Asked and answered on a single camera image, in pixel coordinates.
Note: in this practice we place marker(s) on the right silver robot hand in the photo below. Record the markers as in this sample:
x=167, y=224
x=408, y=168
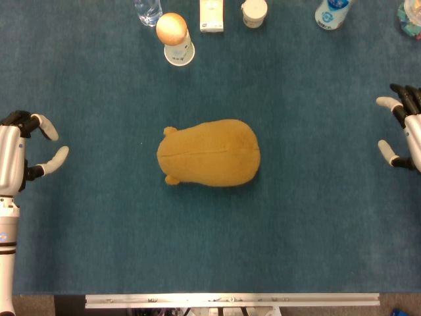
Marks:
x=413, y=131

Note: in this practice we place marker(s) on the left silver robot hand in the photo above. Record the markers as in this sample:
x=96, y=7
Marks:
x=10, y=154

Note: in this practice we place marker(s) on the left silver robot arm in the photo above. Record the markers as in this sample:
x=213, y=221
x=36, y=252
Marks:
x=7, y=230

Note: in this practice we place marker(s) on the yellow plush toy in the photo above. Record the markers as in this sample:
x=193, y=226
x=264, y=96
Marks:
x=210, y=154

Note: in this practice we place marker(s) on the clear jar of clips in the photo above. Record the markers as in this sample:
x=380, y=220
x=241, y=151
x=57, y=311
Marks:
x=410, y=18

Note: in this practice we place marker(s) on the blue felt table cloth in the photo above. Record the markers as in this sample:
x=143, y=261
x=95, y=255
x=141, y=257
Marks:
x=98, y=230

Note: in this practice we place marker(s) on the white blue milk bottle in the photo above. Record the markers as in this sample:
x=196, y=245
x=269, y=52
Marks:
x=332, y=14

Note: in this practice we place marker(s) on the blue object on floor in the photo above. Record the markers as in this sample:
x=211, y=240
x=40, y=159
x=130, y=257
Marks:
x=399, y=312

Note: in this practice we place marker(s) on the white paper cup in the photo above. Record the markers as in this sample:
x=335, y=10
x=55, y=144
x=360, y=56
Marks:
x=181, y=54

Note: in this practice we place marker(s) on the clear plastic water bottle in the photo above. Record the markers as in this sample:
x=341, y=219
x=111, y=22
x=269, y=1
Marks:
x=148, y=11

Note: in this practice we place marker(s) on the small white lidded jar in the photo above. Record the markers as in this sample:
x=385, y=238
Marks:
x=254, y=11

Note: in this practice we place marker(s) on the orange ball on cup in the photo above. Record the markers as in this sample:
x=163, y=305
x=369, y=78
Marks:
x=171, y=28

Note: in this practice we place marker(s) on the small white carton box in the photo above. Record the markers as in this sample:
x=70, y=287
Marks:
x=211, y=16

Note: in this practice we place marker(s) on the aluminium profile rail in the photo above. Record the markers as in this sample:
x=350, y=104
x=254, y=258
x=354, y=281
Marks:
x=230, y=300

